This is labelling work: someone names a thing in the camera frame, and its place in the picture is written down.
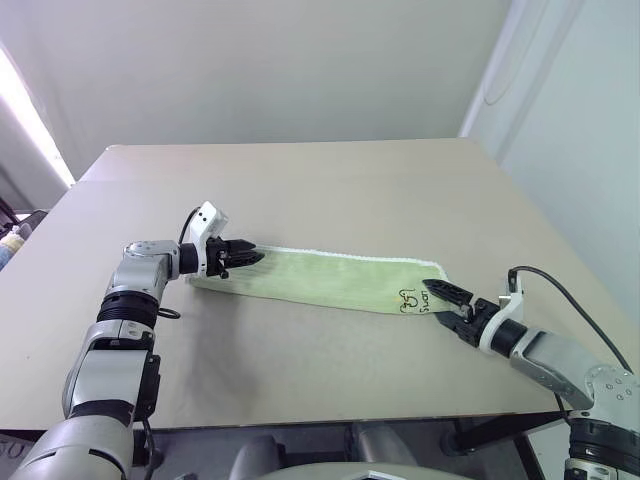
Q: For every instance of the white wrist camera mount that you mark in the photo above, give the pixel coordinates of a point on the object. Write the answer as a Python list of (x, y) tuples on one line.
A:
[(507, 307), (207, 220)]

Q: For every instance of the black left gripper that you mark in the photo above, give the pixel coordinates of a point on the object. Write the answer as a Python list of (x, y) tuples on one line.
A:
[(217, 255)]

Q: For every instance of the grey rounded shape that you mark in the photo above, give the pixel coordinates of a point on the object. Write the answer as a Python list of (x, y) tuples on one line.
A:
[(257, 457)]

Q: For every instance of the light green printed towel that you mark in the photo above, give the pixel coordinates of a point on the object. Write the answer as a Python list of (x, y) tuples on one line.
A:
[(340, 280)]

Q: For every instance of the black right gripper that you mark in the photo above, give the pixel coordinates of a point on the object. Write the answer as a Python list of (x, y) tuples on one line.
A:
[(475, 322)]

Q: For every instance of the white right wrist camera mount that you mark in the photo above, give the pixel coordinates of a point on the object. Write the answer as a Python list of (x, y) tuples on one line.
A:
[(507, 307)]

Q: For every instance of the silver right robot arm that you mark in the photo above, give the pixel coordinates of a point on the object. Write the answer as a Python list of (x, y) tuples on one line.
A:
[(550, 350)]

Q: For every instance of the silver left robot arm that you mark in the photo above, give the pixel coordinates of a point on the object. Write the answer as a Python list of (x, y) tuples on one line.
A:
[(110, 370)]

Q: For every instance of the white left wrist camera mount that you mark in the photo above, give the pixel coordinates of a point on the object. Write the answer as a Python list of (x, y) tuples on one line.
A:
[(207, 220)]

